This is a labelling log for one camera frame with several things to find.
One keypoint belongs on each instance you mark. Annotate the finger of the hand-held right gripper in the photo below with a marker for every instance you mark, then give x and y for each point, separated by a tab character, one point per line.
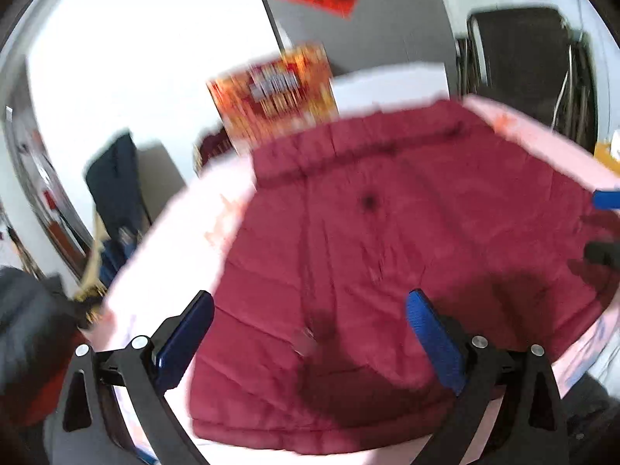
603	254
608	199

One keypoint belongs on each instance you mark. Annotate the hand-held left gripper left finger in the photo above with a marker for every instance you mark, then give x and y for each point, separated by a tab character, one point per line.
186	332

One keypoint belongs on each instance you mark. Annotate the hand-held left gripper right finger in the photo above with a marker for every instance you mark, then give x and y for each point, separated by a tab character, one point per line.
433	336

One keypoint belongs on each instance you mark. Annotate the maroon quilted jacket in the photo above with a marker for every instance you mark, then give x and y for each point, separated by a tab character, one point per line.
387	227

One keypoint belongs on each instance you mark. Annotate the yellow box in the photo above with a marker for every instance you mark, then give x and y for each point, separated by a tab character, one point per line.
608	155

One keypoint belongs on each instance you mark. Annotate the pink printed bedsheet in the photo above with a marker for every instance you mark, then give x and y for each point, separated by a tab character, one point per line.
160	276

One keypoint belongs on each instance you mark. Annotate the dark folded umbrella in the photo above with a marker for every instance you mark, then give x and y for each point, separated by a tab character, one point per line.
118	252

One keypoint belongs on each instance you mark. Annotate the beige canvas chair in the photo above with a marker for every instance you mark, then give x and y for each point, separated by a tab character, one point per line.
92	271

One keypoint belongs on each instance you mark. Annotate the black puffer jacket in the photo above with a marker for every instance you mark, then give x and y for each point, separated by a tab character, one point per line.
34	339

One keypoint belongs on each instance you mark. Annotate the black folding chair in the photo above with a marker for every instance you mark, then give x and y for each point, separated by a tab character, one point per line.
523	58

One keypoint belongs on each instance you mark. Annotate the dark garment on chair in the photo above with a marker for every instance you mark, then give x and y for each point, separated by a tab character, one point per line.
118	179

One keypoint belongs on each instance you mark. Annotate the maroon cloth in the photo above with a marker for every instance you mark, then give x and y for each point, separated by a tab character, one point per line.
215	150

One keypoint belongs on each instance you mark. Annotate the glass cabinet door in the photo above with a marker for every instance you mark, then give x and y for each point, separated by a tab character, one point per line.
43	189

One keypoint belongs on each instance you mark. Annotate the white open box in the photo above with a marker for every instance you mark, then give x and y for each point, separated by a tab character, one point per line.
387	87

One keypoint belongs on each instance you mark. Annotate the red printed gift box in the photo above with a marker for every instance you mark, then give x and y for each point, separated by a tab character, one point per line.
271	97

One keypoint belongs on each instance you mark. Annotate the grey door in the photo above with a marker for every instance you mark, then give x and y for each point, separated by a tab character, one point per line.
387	34

